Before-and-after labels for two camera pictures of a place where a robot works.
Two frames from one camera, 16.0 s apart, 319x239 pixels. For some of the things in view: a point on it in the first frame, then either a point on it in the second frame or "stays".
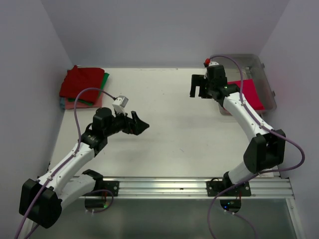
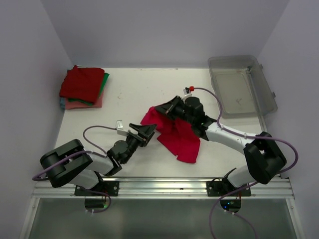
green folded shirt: (105, 78) stays
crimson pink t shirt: (250, 93) → (178, 135)
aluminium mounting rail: (192, 187) stays
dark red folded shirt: (77, 79) stays
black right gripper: (198, 79) → (169, 108)
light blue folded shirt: (62, 102) stays
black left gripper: (134, 125) → (145, 132)
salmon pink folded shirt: (70, 105) stays
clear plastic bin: (247, 71) stays
